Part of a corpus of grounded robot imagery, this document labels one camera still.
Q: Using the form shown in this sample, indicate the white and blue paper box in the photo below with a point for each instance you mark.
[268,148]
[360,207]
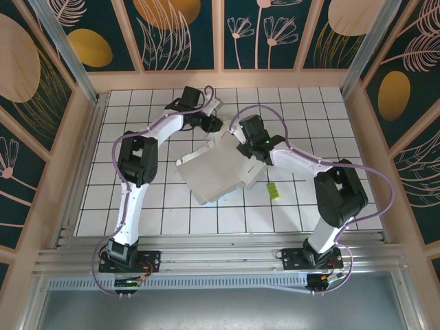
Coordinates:
[216,172]

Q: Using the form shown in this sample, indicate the small green packet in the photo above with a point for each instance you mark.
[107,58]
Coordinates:
[272,191]

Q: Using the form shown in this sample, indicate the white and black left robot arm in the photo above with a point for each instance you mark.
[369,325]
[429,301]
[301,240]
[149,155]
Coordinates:
[134,223]

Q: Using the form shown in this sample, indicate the panel with pink flowers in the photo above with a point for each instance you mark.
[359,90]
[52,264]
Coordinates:
[261,51]

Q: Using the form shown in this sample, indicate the panel with orange disc, leaves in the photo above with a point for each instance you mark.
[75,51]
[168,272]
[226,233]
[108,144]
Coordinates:
[165,20]

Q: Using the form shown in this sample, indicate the panel with small yellow oval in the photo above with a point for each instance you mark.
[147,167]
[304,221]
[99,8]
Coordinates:
[89,48]

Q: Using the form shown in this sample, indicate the black right controller board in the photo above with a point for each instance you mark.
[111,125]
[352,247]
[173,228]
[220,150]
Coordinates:
[318,282]

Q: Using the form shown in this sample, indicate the black controller board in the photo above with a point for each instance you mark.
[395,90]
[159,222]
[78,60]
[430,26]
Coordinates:
[318,282]
[127,282]

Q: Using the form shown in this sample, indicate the panel with oval and feather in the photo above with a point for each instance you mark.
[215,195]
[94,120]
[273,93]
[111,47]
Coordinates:
[395,96]

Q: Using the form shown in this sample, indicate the panel with fern leaves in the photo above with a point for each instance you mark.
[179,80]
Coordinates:
[423,178]

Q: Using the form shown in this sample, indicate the black left controller board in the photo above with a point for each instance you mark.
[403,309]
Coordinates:
[127,282]

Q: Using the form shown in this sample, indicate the panel with large pale disc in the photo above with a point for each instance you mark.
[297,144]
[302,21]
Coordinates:
[17,58]

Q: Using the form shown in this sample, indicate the panel with single flower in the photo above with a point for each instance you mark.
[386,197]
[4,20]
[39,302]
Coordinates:
[20,192]

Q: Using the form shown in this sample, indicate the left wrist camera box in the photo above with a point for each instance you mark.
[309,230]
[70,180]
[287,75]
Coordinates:
[216,104]

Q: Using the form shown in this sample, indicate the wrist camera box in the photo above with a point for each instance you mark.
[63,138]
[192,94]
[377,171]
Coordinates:
[216,104]
[233,130]

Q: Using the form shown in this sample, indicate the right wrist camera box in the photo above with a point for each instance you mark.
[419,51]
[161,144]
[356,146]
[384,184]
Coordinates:
[233,130]

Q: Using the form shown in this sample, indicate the aluminium side rail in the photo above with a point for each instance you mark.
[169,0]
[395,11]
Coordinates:
[99,113]

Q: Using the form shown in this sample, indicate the aluminium mounting rail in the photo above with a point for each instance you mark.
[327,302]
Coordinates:
[223,256]

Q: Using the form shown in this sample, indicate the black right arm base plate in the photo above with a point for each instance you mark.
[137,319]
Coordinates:
[292,258]

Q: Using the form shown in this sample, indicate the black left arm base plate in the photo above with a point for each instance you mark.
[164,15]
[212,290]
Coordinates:
[151,258]

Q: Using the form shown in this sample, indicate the aluminium corner post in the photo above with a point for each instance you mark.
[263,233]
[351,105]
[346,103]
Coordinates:
[371,44]
[65,44]

